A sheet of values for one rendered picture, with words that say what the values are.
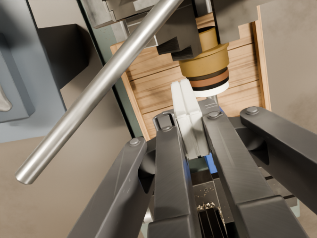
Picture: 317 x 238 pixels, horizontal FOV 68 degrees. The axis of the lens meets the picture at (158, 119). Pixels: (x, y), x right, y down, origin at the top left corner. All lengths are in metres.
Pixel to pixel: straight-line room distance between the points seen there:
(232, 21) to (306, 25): 1.38
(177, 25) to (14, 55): 0.61
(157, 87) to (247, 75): 0.24
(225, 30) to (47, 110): 0.64
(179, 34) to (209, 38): 0.07
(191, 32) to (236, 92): 0.35
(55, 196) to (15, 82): 1.44
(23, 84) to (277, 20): 1.40
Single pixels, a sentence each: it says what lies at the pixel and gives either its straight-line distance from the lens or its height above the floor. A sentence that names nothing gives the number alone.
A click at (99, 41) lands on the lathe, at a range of 0.97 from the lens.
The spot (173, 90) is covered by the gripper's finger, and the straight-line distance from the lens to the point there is 0.17.
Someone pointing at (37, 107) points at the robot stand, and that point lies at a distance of 0.88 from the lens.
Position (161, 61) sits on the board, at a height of 0.89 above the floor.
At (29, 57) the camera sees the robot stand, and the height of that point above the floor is 0.75.
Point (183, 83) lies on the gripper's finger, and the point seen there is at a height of 1.31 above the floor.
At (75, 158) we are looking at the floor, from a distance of 1.87.
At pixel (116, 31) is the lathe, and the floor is 0.86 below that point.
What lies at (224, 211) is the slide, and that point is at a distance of 0.78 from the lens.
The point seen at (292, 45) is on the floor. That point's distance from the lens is 1.75.
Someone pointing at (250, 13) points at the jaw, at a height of 1.11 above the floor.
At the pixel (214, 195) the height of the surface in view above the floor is 1.02.
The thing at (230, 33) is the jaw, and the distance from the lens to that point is 0.41.
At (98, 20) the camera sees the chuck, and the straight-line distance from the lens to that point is 0.33.
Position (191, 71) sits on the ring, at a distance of 0.39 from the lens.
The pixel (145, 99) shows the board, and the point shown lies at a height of 0.88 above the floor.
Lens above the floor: 1.49
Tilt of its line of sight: 66 degrees down
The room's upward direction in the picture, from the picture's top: 175 degrees clockwise
